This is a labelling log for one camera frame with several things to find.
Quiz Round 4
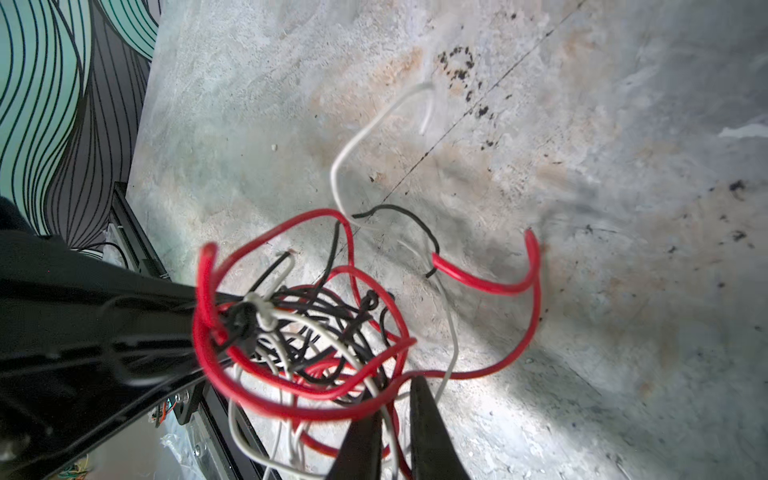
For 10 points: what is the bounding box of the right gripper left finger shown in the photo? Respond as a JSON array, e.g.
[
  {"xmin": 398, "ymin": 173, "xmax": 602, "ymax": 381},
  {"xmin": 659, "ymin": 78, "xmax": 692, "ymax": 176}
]
[{"xmin": 325, "ymin": 410, "xmax": 383, "ymax": 480}]

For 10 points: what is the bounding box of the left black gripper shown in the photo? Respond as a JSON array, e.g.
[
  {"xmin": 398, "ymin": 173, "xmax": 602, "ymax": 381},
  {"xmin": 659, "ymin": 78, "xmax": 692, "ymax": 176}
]
[{"xmin": 1, "ymin": 200, "xmax": 202, "ymax": 479}]

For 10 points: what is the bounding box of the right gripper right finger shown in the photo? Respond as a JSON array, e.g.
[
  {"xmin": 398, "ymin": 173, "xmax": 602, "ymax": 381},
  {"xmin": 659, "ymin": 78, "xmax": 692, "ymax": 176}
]
[{"xmin": 410, "ymin": 376, "xmax": 470, "ymax": 480}]

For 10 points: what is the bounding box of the red black cable bundle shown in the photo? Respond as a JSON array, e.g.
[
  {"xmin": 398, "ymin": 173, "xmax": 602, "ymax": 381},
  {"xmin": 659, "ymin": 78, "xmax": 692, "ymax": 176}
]
[{"xmin": 191, "ymin": 203, "xmax": 542, "ymax": 480}]

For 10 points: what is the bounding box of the white cable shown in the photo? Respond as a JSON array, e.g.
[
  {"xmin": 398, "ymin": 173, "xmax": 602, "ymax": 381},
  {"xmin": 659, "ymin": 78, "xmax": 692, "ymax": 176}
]
[{"xmin": 227, "ymin": 81, "xmax": 460, "ymax": 480}]

